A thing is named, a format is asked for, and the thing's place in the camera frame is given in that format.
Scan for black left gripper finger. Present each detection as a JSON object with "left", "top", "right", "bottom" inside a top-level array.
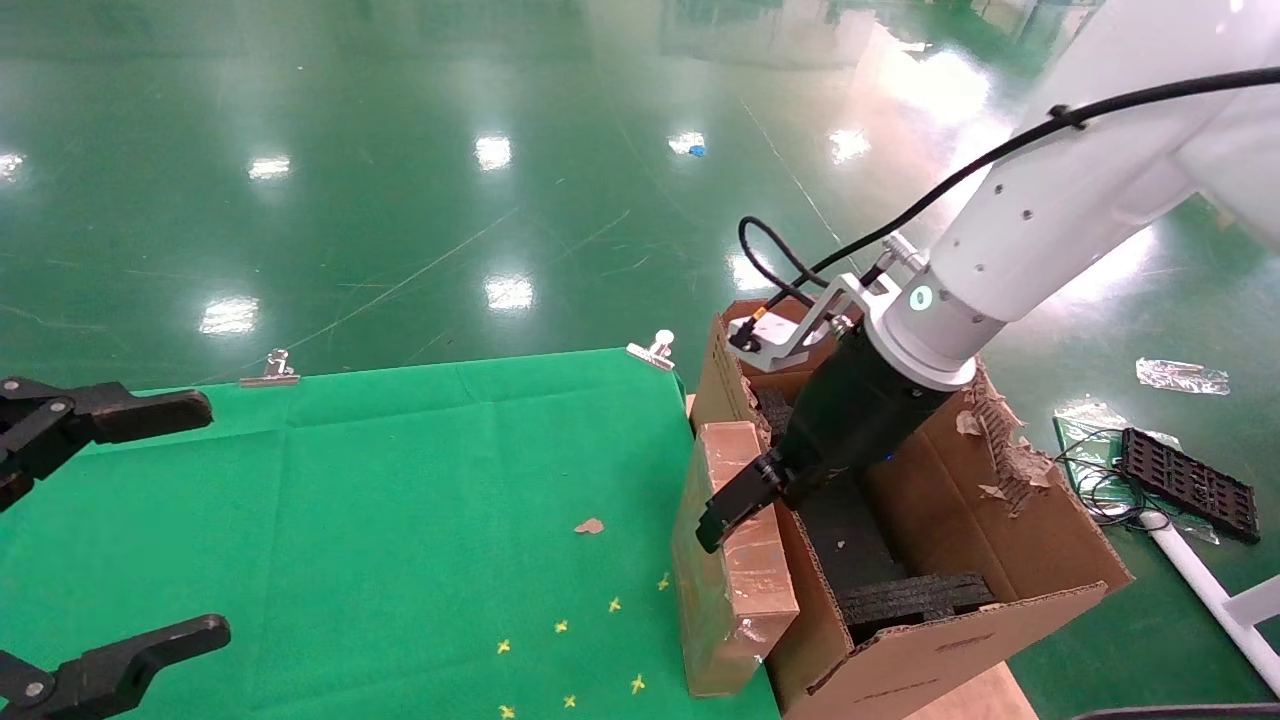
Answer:
[
  {"left": 0, "top": 614, "right": 233, "bottom": 720},
  {"left": 0, "top": 378, "right": 214, "bottom": 513}
]

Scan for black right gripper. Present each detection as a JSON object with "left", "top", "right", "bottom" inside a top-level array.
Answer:
[{"left": 695, "top": 325, "right": 953, "bottom": 554}]

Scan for white tube frame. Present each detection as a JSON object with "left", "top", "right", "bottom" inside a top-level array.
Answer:
[{"left": 1143, "top": 510, "right": 1280, "bottom": 697}]

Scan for large open cardboard carton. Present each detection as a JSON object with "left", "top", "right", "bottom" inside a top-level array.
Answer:
[{"left": 690, "top": 298, "right": 1136, "bottom": 720}]

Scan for black foam block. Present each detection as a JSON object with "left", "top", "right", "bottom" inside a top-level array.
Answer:
[
  {"left": 753, "top": 385, "right": 803, "bottom": 446},
  {"left": 835, "top": 572, "right": 998, "bottom": 643}
]

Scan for clear bag with green print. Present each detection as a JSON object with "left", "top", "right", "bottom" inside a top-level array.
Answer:
[{"left": 1052, "top": 399, "right": 1223, "bottom": 547}]

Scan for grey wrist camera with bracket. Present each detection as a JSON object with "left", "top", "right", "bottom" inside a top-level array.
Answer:
[{"left": 728, "top": 272, "right": 873, "bottom": 377}]

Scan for silver metal cloth clip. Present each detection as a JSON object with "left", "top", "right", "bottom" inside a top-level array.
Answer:
[
  {"left": 626, "top": 329, "right": 676, "bottom": 372},
  {"left": 240, "top": 349, "right": 301, "bottom": 388}
]

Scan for small taped cardboard box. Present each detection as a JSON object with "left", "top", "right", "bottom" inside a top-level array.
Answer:
[{"left": 672, "top": 420, "right": 802, "bottom": 699}]

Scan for black foam liner sheet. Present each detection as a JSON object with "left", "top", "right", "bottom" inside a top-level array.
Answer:
[{"left": 798, "top": 478, "right": 906, "bottom": 593}]

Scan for black plastic grid tray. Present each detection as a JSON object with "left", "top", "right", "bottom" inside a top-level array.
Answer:
[{"left": 1117, "top": 427, "right": 1262, "bottom": 547}]

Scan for thin black loose wires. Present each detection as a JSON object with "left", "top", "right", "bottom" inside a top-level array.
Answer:
[{"left": 1058, "top": 428, "right": 1173, "bottom": 533}]

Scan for clear crumpled plastic bag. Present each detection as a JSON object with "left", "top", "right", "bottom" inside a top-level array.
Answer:
[{"left": 1135, "top": 357, "right": 1232, "bottom": 397}]

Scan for green table cloth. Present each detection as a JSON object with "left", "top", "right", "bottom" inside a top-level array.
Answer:
[{"left": 0, "top": 347, "right": 783, "bottom": 720}]

